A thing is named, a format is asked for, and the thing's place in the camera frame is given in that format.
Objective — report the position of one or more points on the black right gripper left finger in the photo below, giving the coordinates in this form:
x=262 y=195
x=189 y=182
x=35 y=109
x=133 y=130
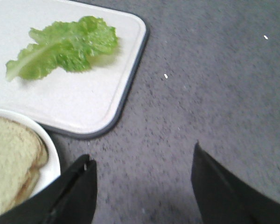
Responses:
x=70 y=199

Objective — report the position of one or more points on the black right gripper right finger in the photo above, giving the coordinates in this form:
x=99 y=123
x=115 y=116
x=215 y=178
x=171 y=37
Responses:
x=223 y=198

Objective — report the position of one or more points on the bread slice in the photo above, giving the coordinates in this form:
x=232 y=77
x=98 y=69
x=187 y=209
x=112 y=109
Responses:
x=20 y=149
x=28 y=186

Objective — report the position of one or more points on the green lettuce leaf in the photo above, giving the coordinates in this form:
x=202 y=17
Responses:
x=66 y=45

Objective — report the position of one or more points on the white round plate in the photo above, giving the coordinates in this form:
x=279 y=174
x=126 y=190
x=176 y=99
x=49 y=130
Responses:
x=52 y=170

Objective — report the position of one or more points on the white grey cutting board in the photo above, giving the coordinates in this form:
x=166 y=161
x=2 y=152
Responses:
x=82 y=105

